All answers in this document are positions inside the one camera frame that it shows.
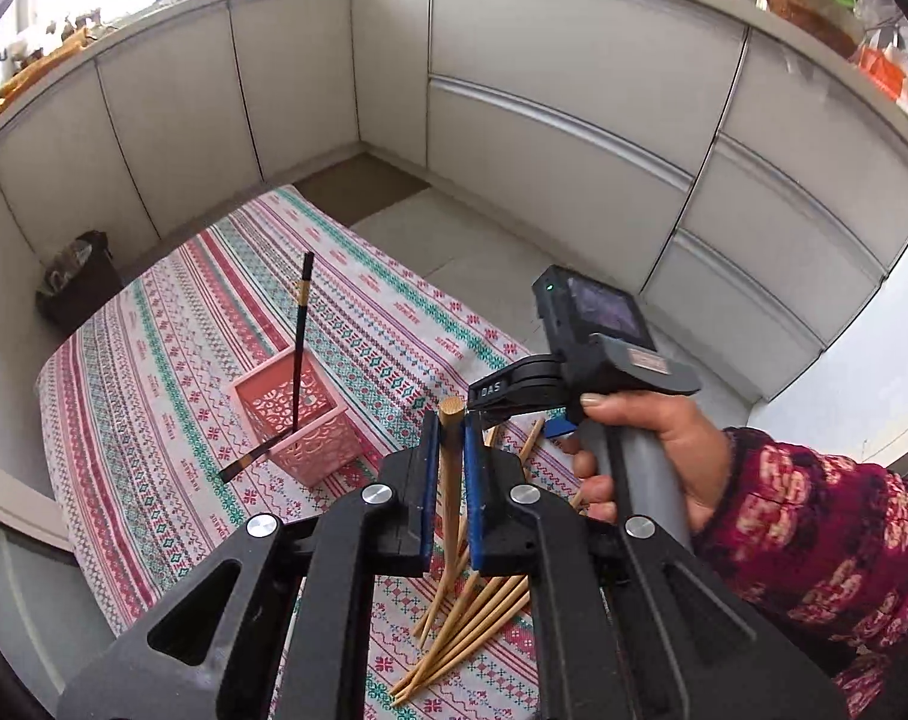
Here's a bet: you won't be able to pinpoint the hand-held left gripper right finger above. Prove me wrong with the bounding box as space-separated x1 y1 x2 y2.
461 414 849 720

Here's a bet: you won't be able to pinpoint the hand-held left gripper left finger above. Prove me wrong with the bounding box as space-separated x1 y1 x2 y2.
56 411 440 720

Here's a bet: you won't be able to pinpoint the round-ended wooden chopstick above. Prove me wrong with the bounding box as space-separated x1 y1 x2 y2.
437 396 468 582

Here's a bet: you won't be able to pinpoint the bunch of wooden chopsticks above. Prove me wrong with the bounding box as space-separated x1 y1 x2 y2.
390 420 586 707

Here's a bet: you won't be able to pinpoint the pink perforated plastic basket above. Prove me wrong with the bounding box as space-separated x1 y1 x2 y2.
231 349 350 487

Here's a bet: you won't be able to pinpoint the person's right forearm patterned sleeve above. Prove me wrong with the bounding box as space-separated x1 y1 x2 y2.
686 426 908 720

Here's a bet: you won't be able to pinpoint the person's right hand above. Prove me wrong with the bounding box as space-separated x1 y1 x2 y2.
563 392 734 535

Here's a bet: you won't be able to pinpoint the black chopstick with yellow band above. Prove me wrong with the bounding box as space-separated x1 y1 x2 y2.
292 251 317 437
220 431 299 485

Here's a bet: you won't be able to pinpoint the white kitchen cabinets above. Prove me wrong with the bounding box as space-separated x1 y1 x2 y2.
0 0 908 406

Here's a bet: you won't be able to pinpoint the brown floor mat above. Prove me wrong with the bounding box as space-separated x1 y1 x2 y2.
293 154 432 227

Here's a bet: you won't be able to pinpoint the patterned red green tablecloth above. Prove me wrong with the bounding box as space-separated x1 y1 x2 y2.
34 184 601 720

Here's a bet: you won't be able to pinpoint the brown bowl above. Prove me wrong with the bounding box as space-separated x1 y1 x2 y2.
761 0 866 59

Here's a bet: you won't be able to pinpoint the orange carton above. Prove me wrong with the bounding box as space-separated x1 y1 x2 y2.
857 45 908 119

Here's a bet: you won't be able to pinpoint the dark trash bin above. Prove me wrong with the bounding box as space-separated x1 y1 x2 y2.
35 231 125 338

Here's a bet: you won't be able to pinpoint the clear plastic bag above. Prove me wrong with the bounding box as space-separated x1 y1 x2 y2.
853 0 908 53

